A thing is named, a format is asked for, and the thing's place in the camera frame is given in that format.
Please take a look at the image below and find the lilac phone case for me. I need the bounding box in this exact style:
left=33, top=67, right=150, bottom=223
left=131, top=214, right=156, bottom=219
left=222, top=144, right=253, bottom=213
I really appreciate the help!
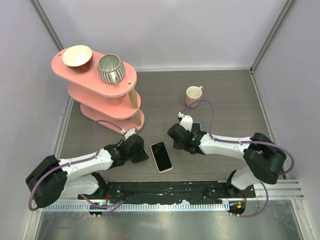
left=191, top=122, right=202, bottom=133

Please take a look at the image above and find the white-edged black phone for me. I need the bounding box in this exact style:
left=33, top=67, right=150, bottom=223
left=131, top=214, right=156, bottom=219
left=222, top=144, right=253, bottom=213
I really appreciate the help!
left=150, top=141, right=173, bottom=173

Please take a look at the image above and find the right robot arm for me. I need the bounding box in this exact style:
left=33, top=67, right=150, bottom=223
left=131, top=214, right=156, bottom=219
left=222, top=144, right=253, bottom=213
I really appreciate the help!
left=167, top=123, right=287, bottom=198

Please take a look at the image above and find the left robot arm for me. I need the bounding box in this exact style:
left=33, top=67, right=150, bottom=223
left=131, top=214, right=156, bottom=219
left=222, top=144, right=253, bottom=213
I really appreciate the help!
left=25, top=133, right=149, bottom=211

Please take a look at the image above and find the pink ceramic mug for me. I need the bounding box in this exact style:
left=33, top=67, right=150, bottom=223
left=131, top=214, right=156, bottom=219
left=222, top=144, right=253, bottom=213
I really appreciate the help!
left=185, top=86, right=203, bottom=108

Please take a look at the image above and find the pink tiered wooden shelf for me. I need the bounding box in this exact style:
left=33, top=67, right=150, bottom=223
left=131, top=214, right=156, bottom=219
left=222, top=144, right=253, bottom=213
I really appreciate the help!
left=51, top=48, right=145, bottom=134

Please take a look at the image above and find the grey striped mug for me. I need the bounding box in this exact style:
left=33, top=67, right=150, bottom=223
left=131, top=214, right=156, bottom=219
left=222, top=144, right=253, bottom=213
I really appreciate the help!
left=97, top=54, right=126, bottom=86

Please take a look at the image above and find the cream bowl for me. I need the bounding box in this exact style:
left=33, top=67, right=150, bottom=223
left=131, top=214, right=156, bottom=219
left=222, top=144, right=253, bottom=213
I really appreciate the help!
left=62, top=45, right=93, bottom=73

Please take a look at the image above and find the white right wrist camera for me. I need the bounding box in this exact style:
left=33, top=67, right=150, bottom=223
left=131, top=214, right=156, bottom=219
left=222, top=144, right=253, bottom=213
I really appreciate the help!
left=177, top=112, right=193, bottom=132

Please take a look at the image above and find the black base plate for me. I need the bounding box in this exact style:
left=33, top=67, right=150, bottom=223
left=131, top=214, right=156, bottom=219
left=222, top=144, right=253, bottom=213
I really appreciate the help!
left=86, top=181, right=256, bottom=205

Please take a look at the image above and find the white slotted cable duct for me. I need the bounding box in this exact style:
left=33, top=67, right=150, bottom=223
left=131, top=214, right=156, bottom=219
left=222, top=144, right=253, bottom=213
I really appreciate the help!
left=42, top=200, right=230, bottom=213

